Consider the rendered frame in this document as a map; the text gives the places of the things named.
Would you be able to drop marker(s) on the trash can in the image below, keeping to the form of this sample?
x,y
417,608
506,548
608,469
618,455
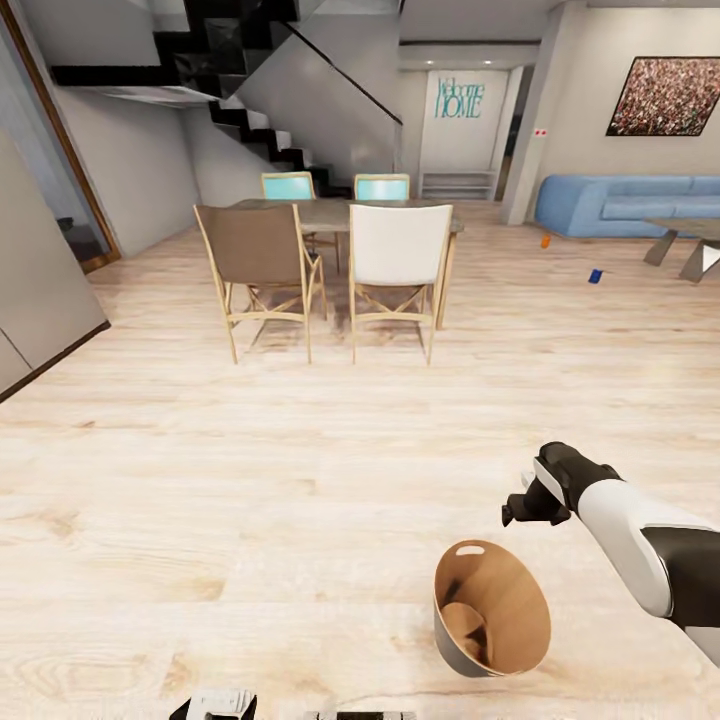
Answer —
x,y
491,618

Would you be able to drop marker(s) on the coffee table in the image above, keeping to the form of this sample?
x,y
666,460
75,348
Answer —
x,y
704,257

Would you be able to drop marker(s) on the straight chair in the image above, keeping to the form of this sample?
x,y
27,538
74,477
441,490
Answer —
x,y
396,250
262,248
295,185
387,187

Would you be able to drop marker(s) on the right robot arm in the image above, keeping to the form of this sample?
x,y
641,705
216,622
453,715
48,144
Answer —
x,y
668,559

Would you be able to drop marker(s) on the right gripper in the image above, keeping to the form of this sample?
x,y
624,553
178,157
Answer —
x,y
528,507

